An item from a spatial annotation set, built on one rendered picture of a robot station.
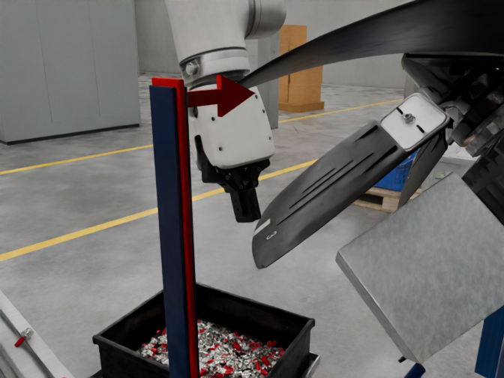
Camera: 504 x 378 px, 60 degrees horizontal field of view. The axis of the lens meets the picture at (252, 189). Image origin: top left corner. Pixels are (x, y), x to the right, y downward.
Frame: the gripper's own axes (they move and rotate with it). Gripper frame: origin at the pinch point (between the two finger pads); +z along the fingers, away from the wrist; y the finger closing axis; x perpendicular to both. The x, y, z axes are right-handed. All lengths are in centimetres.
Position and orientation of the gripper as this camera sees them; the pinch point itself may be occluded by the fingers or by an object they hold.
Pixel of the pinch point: (245, 205)
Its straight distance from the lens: 55.6
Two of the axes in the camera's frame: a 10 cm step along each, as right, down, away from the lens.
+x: -6.7, 0.7, 7.4
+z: 2.1, 9.7, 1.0
